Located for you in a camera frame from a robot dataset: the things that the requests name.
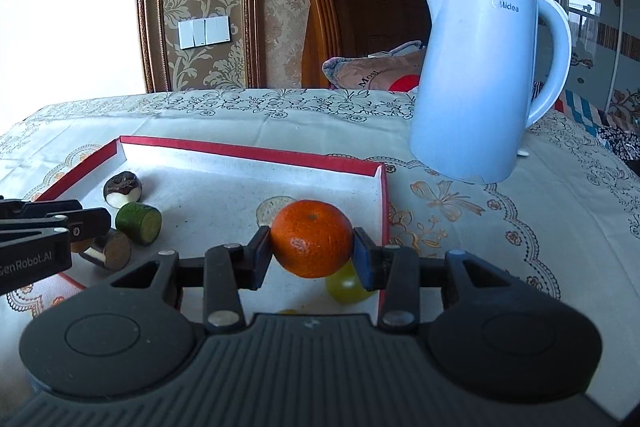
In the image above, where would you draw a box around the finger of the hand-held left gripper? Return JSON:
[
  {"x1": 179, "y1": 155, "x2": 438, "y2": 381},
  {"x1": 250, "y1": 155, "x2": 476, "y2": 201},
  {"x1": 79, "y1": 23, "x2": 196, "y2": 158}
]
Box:
[
  {"x1": 0, "y1": 199, "x2": 84, "y2": 221},
  {"x1": 0, "y1": 207, "x2": 112, "y2": 249}
]

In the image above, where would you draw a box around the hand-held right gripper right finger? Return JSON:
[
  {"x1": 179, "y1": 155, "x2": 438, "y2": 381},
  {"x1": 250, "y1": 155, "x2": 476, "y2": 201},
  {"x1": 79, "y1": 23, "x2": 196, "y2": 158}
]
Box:
[{"x1": 352, "y1": 228, "x2": 518, "y2": 334}]

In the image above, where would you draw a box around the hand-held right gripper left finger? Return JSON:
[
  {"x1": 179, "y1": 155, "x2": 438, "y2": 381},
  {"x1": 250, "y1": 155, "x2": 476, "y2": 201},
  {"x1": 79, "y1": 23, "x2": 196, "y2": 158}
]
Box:
[{"x1": 107, "y1": 227, "x2": 273, "y2": 335}]

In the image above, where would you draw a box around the dark brown cylinder piece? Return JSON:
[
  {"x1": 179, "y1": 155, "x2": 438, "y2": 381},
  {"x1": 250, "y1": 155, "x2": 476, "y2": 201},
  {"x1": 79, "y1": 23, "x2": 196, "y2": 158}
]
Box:
[{"x1": 70, "y1": 228, "x2": 133, "y2": 271}]

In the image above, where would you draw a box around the orange tangerine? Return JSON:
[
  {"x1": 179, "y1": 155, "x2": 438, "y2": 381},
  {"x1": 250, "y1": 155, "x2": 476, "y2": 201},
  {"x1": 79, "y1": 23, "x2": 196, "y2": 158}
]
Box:
[{"x1": 270, "y1": 200, "x2": 355, "y2": 279}]

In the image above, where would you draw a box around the red and white box tray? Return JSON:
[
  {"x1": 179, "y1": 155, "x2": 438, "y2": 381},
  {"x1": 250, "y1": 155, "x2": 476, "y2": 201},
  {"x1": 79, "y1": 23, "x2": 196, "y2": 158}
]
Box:
[{"x1": 35, "y1": 135, "x2": 390, "y2": 314}]

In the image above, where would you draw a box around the green grape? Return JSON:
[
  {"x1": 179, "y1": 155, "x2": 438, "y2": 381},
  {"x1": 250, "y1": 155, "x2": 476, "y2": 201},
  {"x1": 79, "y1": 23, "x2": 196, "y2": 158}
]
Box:
[{"x1": 325, "y1": 259, "x2": 375, "y2": 305}]

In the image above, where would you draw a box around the green cylinder piece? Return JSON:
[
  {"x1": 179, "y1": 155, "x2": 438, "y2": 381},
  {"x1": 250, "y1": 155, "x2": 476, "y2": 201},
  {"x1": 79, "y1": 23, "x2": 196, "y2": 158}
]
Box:
[{"x1": 115, "y1": 202, "x2": 162, "y2": 244}]

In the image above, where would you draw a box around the pale round slice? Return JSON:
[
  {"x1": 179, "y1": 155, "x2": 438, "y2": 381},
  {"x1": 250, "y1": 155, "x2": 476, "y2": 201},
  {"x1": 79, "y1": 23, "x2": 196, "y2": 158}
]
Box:
[{"x1": 256, "y1": 197, "x2": 297, "y2": 228}]

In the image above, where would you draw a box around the printed pillow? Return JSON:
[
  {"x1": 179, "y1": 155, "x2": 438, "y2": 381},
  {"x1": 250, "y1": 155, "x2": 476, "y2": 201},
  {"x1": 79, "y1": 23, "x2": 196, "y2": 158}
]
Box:
[{"x1": 321, "y1": 41, "x2": 426, "y2": 94}]

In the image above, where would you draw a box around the light blue electric kettle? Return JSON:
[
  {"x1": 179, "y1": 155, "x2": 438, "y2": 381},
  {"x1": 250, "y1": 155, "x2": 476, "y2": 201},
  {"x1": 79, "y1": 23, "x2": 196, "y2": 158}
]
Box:
[{"x1": 409, "y1": 0, "x2": 572, "y2": 184}]

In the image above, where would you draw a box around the brown wooden headboard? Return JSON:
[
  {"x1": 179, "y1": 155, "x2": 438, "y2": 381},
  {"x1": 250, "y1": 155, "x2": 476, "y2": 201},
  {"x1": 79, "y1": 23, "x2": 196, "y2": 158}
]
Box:
[{"x1": 299, "y1": 0, "x2": 432, "y2": 90}]

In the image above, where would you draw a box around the colourful patterned blanket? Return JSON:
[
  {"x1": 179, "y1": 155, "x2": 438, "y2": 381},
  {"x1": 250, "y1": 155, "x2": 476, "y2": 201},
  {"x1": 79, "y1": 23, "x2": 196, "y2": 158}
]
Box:
[{"x1": 532, "y1": 82, "x2": 640, "y2": 168}]

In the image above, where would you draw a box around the wardrobe with sliding doors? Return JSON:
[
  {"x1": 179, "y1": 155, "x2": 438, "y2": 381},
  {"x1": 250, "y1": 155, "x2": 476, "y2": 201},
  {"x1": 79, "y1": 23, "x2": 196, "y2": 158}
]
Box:
[{"x1": 472, "y1": 0, "x2": 640, "y2": 122}]

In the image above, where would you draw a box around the white wall switch panel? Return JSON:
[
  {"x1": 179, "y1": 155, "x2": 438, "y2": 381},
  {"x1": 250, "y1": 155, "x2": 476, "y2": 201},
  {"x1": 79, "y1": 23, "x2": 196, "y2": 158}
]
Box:
[{"x1": 178, "y1": 16, "x2": 231, "y2": 50}]

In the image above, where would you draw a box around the brown wooden wall moulding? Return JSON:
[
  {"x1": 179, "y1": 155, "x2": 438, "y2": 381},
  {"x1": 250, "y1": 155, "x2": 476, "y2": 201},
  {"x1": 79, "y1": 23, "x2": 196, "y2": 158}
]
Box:
[{"x1": 134, "y1": 0, "x2": 266, "y2": 94}]

